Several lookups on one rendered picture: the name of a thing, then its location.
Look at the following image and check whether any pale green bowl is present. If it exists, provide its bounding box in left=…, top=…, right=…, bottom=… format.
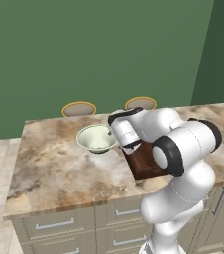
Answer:
left=75, top=124, right=119, bottom=155

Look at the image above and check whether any brown wooden tray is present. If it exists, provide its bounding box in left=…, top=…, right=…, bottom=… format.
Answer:
left=121, top=140, right=174, bottom=181

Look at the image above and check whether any round stool with orange rim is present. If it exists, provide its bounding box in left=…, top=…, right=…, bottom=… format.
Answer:
left=61, top=101, right=97, bottom=118
left=124, top=96, right=158, bottom=112

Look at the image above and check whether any narrow beige drawer front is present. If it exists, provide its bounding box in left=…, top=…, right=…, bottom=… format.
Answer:
left=95, top=223, right=155, bottom=254
left=94, top=194, right=146, bottom=228

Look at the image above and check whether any wide beige drawer front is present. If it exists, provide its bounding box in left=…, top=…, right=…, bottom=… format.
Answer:
left=20, top=230, right=98, bottom=254
left=10, top=206, right=97, bottom=243

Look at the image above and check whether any short silver drawer handle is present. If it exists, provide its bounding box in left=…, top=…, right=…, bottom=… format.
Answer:
left=114, top=208, right=141, bottom=217
left=112, top=234, right=149, bottom=247

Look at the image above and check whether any long silver drawer handle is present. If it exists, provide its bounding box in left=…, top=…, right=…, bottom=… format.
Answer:
left=61, top=247, right=81, bottom=254
left=35, top=217, right=75, bottom=231

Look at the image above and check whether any silver cupboard door handle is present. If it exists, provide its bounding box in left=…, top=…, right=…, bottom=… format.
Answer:
left=211, top=185, right=224, bottom=217

